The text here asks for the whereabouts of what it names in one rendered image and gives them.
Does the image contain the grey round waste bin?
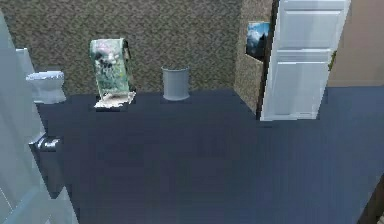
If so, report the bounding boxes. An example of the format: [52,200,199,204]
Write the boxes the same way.
[161,66,191,102]

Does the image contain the white panelled room door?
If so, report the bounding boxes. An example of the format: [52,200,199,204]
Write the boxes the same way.
[259,0,352,122]

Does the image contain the white toilet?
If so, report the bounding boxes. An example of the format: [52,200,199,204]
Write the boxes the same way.
[15,47,67,105]

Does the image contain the green house plant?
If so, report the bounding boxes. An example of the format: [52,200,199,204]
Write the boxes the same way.
[328,50,337,72]

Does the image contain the dark metal pedal bin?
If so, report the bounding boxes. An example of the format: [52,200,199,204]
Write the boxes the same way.
[29,134,67,200]

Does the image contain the blue framed wall picture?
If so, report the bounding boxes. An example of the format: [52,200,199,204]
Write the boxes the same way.
[245,21,271,63]

